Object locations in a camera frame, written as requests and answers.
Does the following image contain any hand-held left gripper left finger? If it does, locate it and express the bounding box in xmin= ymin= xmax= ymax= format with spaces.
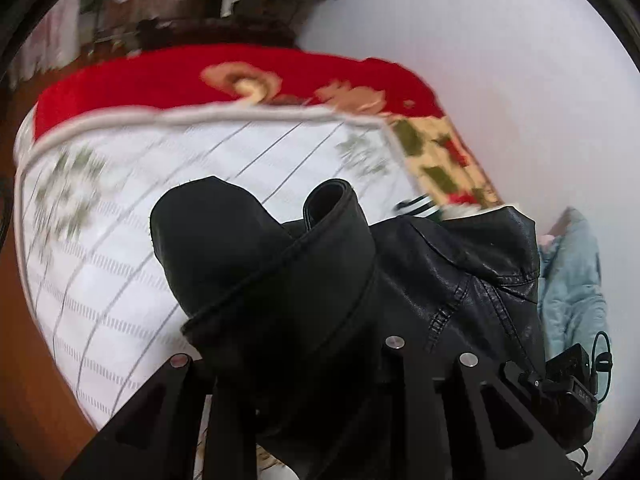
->
xmin=61 ymin=352 xmax=258 ymax=480

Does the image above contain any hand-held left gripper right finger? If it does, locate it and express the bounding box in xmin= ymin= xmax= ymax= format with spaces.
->
xmin=381 ymin=335 xmax=585 ymax=480

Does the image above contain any black leather jacket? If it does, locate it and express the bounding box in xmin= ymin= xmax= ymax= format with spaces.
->
xmin=149 ymin=175 xmax=548 ymax=480

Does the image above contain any dark green striped garment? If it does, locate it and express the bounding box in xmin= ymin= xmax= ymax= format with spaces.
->
xmin=392 ymin=192 xmax=443 ymax=223

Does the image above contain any white quilted floral mat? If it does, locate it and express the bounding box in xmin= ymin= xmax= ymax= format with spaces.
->
xmin=12 ymin=102 xmax=441 ymax=480

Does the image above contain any red floral blanket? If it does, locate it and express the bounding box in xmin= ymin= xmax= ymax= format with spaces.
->
xmin=34 ymin=44 xmax=503 ymax=208

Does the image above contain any black cable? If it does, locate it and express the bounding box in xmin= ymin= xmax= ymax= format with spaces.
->
xmin=591 ymin=331 xmax=615 ymax=403

